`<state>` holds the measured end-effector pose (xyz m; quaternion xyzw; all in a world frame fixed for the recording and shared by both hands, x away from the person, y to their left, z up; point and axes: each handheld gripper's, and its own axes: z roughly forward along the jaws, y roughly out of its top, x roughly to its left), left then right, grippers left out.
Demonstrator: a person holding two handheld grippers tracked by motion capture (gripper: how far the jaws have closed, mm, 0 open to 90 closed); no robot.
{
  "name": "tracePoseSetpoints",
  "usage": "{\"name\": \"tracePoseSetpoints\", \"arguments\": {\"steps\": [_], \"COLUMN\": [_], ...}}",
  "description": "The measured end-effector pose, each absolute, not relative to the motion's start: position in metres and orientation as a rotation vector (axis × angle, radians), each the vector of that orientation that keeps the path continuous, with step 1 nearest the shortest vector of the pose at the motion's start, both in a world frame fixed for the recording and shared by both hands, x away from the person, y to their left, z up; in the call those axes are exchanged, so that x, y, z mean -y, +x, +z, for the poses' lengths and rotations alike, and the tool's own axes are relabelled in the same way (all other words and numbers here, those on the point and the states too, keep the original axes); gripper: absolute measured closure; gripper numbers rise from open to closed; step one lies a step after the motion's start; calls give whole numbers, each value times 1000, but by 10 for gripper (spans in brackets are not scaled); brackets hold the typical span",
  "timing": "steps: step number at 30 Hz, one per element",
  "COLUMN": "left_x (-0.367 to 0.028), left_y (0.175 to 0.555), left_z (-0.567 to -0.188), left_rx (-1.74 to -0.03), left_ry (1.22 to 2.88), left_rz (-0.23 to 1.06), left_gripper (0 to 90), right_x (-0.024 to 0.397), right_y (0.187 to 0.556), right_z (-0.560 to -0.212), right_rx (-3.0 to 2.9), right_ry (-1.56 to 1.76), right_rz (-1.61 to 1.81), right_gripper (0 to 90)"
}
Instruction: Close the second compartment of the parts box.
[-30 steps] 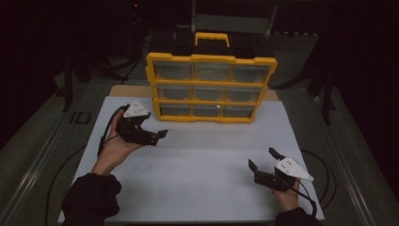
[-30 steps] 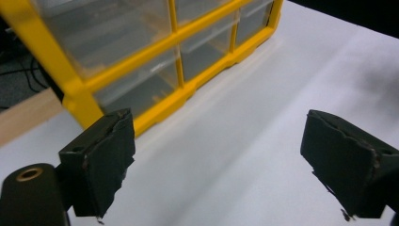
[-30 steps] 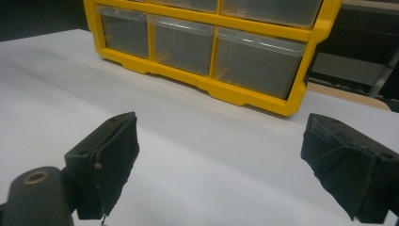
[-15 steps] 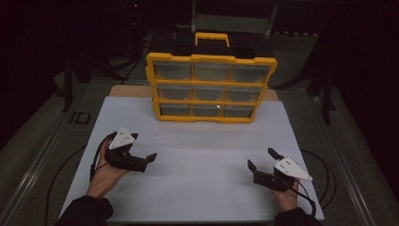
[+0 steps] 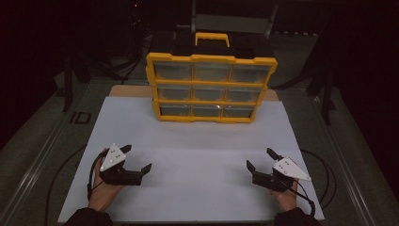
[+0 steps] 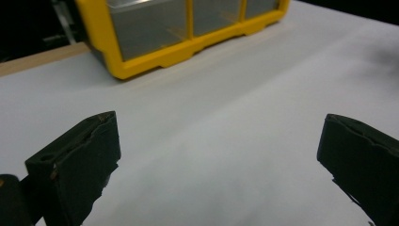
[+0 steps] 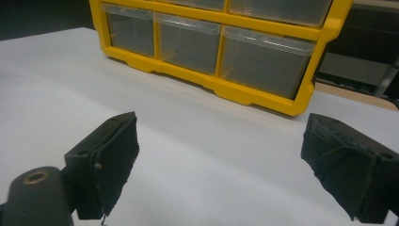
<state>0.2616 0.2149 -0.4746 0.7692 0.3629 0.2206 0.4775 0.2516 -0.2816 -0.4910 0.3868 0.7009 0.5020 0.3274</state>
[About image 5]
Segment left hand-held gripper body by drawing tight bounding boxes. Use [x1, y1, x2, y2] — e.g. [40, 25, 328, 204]
[99, 143, 144, 186]

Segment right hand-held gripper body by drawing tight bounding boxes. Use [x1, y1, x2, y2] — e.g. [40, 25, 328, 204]
[251, 157, 312, 192]

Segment yellow black organizer cabinet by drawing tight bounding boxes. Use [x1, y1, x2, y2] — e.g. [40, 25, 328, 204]
[145, 31, 279, 124]

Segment clear plastic drawer box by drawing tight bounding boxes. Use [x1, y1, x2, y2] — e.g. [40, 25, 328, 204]
[192, 61, 232, 82]

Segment person's right hand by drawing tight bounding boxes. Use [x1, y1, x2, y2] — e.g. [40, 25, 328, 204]
[271, 179, 301, 213]

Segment person's left hand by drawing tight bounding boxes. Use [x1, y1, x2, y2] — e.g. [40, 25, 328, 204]
[88, 150, 125, 212]

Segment white board sheet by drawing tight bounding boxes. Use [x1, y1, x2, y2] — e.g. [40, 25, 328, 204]
[57, 95, 326, 224]

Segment black stand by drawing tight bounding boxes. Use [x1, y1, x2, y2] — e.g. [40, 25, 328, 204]
[60, 53, 92, 113]
[306, 62, 338, 126]

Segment rows of clear drawers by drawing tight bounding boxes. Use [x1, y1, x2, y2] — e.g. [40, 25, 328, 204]
[153, 60, 271, 119]

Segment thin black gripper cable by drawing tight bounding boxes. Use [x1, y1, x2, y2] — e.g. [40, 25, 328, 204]
[87, 150, 108, 201]
[293, 180, 316, 218]

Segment black cable loop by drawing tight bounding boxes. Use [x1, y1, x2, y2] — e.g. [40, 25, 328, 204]
[44, 144, 88, 226]
[299, 148, 339, 210]

